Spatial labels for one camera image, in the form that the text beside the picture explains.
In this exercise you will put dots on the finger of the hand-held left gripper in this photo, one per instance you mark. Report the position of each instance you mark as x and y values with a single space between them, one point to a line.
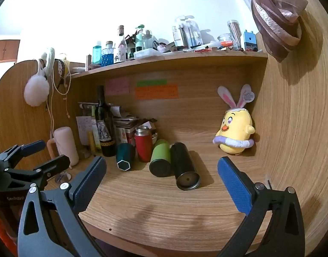
55 164
32 147

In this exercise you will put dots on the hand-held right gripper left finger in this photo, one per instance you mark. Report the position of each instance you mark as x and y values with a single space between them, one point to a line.
90 182

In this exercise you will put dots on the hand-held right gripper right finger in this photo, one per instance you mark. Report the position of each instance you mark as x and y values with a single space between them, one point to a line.
234 184

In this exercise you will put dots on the black cup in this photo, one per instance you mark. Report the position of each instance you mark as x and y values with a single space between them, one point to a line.
183 160

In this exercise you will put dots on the dark teal hexagonal cup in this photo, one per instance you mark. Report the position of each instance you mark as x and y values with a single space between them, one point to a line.
125 154

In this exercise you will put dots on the green cup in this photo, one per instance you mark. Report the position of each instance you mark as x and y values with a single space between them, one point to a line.
161 155

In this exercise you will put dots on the pink mug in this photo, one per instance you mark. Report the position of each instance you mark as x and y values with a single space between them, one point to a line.
65 144

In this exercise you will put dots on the yellow tube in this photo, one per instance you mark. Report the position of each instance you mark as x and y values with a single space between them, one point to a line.
91 140

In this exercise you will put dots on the white note paper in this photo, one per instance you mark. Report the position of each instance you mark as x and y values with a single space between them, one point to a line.
83 127

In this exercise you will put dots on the yellow chick plush toy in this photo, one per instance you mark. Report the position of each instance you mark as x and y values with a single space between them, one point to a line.
234 128

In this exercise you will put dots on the white pompom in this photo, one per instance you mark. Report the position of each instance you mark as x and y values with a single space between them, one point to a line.
36 91

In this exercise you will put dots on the red thermos bottle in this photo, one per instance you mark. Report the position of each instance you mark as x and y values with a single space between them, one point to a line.
143 147

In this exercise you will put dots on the dark wine bottle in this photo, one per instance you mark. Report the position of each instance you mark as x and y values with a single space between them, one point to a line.
103 117

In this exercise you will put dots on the stack of boxes and papers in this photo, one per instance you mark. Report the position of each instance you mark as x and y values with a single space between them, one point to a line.
126 121

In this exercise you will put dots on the polka dot headband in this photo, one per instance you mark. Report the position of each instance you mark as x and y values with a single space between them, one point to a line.
60 71

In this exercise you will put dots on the white furry headband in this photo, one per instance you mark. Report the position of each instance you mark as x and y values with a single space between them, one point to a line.
49 59

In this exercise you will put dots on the pink sticky note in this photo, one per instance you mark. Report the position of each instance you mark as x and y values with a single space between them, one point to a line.
117 86

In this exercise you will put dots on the wooden cupboard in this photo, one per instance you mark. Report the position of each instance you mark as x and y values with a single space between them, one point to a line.
6 50

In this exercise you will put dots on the small spray bottle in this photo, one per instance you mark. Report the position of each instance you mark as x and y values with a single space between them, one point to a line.
88 63

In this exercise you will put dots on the orange sticky note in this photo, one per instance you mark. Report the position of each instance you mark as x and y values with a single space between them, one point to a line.
156 92

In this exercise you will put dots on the teal liquid bottle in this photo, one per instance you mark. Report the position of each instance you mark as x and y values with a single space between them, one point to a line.
97 55

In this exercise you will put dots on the wooden desk hutch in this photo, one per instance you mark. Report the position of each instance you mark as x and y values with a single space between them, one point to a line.
206 72

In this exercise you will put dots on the green sticky note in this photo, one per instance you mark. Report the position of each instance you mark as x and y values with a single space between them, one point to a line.
151 82

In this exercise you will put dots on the blue bead jar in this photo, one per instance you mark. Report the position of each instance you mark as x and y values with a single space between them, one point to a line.
107 56

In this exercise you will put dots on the corked glass bottle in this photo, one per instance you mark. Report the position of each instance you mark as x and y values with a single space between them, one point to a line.
122 45

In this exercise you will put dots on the white plastic tray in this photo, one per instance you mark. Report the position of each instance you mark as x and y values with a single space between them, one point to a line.
147 54

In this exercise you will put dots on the orange marker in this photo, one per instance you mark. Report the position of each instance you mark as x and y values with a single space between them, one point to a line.
226 43

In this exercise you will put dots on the blue box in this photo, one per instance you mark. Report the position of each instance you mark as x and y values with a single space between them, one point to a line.
249 40

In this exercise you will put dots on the round glass jar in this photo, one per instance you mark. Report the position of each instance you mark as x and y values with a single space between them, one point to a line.
224 38

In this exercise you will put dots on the green and white bottle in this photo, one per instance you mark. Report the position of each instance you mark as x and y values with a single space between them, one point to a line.
139 38

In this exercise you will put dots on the tall glass jar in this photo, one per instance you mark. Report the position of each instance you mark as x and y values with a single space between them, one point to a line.
234 33

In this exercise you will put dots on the clear bottle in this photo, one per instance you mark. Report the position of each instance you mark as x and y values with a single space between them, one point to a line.
147 39

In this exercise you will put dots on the clear plastic organiser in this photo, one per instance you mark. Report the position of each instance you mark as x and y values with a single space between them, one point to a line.
188 33

